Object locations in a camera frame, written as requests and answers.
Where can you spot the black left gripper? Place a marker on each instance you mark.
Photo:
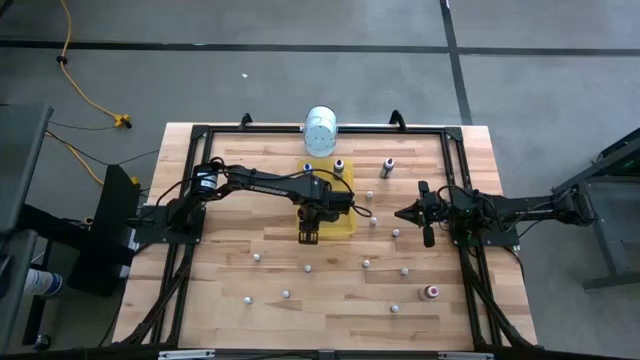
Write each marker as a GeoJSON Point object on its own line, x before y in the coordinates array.
{"type": "Point", "coordinates": [325, 205]}

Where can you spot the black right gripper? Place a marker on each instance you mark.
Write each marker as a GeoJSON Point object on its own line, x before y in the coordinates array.
{"type": "Point", "coordinates": [437, 212]}

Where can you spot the large purple-capped food colouring bottle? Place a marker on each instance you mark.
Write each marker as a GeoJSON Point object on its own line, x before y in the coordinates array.
{"type": "Point", "coordinates": [386, 170]}

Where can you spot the large blue-capped food colouring bottle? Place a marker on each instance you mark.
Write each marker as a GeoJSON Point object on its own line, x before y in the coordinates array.
{"type": "Point", "coordinates": [308, 167]}

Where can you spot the large black-capped food colouring bottle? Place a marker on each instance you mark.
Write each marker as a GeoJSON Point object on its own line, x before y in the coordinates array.
{"type": "Point", "coordinates": [338, 167]}

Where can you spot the large red-capped food colouring bottle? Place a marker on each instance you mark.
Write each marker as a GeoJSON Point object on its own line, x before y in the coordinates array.
{"type": "Point", "coordinates": [431, 291]}

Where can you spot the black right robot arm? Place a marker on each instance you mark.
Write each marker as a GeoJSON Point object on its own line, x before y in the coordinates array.
{"type": "Point", "coordinates": [525, 212]}

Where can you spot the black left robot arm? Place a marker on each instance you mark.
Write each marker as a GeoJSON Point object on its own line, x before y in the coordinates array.
{"type": "Point", "coordinates": [260, 185]}

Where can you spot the yellow translucent plastic tray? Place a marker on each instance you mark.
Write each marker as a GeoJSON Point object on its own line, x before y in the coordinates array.
{"type": "Point", "coordinates": [325, 165]}

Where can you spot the white perforated metal can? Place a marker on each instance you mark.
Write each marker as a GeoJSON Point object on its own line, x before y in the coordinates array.
{"type": "Point", "coordinates": [320, 135]}

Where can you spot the black equipment box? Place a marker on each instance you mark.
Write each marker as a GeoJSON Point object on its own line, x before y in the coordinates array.
{"type": "Point", "coordinates": [100, 250]}

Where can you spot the white wipes canister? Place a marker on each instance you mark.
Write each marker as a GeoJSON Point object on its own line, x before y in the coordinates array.
{"type": "Point", "coordinates": [42, 282]}

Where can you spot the black caster wheel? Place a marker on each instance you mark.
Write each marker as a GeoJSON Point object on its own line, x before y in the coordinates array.
{"type": "Point", "coordinates": [42, 342]}

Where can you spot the grey metal cabinet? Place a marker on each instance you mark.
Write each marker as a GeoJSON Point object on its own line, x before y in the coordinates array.
{"type": "Point", "coordinates": [20, 150]}

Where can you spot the silver metal bracket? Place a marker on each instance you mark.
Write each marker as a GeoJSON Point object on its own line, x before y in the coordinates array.
{"type": "Point", "coordinates": [186, 354]}
{"type": "Point", "coordinates": [465, 355]}

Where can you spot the grey metal table frame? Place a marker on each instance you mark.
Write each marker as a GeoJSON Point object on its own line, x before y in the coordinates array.
{"type": "Point", "coordinates": [607, 225]}

